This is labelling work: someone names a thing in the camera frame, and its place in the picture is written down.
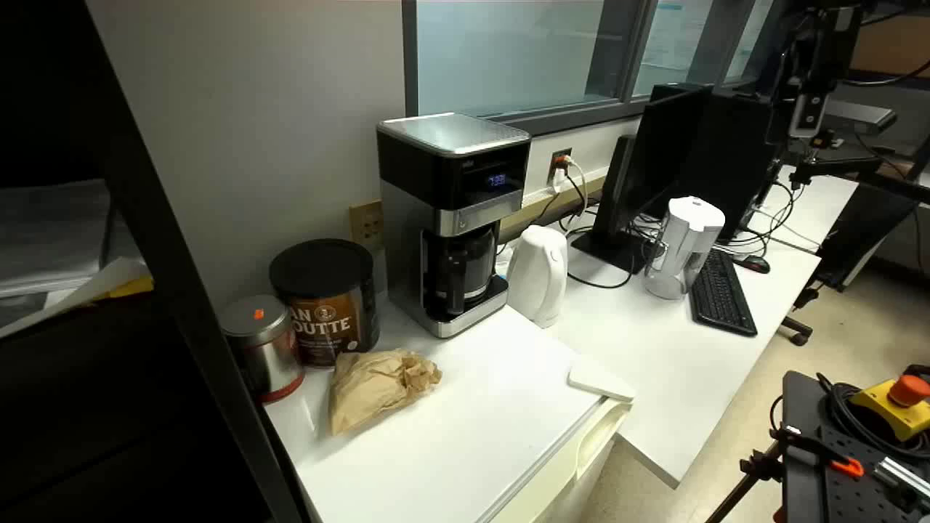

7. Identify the glass coffee carafe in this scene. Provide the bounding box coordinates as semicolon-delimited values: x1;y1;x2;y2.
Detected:
425;227;499;319

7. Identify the black and silver coffee machine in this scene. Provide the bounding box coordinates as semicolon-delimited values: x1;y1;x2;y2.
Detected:
374;111;535;340

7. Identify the brown coffee can black lid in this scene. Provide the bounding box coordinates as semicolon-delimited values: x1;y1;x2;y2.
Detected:
266;236;380;368

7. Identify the crumpled brown paper bag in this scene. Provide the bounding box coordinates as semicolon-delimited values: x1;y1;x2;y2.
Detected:
326;349;444;438

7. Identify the white cabinet with drawer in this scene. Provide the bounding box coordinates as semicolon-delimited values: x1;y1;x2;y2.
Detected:
260;301;634;523

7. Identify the white water filter pitcher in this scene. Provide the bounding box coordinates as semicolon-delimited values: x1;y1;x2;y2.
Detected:
643;195;730;301

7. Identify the black computer monitor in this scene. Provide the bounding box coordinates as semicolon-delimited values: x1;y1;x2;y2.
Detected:
573;83;779;276

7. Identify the small red-lidded jar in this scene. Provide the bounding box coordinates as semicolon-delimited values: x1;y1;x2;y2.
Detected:
218;294;308;407

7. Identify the black keyboard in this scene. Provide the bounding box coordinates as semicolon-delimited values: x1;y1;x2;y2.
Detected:
689;249;760;340

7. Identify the black tripod with orange clamp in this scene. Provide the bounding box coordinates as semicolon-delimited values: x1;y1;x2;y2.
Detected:
704;429;869;523

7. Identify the stack of papers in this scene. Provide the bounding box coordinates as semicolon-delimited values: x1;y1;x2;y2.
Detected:
0;178;156;343

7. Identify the black perforated board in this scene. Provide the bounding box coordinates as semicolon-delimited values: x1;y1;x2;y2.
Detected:
779;368;930;523

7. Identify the yellow emergency stop box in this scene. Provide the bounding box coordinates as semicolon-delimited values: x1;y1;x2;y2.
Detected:
848;364;930;443

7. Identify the beige wall outlet plate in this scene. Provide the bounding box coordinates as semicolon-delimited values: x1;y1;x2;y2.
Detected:
345;199;385;247

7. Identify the white wall power outlet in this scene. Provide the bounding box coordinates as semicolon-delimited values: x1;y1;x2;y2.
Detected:
545;144;577;188

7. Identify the window frame with glass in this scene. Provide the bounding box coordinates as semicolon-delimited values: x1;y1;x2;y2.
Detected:
400;0;808;137

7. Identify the black shelf frame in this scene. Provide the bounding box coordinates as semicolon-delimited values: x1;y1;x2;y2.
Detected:
0;0;311;523

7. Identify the thick black cable bundle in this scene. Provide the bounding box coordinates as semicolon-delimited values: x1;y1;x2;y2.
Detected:
814;372;930;465

